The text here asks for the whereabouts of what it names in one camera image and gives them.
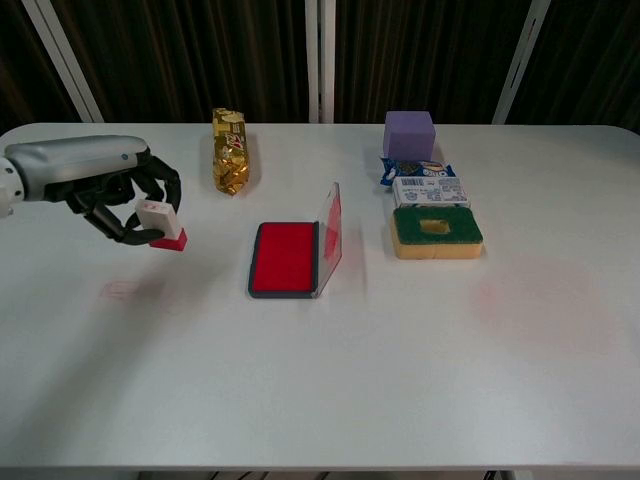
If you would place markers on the red ink pad case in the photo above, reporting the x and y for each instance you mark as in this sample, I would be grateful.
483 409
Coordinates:
282 260

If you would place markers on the blue Oreo cookie packet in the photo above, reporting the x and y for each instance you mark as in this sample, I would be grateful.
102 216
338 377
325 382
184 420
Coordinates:
395 172

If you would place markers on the green and yellow sponge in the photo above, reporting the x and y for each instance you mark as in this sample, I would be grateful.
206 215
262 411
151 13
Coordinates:
410 227

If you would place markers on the dark pleated curtain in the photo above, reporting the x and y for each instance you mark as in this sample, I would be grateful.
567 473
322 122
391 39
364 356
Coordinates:
200 55
420 55
25 75
590 60

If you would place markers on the white box with barcode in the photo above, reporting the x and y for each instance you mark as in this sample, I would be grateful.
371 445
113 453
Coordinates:
430 192

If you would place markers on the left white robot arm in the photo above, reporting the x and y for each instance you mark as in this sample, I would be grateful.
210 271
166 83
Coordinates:
7 190

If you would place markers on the white frame post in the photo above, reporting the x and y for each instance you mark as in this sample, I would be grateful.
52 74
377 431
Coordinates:
320 60
520 60
65 60

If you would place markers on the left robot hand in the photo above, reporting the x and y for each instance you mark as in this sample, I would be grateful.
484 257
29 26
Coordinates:
75 165

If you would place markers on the gold snack packet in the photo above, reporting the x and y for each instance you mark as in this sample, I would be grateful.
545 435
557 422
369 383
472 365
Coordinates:
230 155

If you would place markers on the purple foam cube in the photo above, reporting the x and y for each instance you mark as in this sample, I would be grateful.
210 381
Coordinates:
407 135

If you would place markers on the small red white eraser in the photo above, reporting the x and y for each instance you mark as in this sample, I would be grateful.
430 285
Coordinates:
162 217

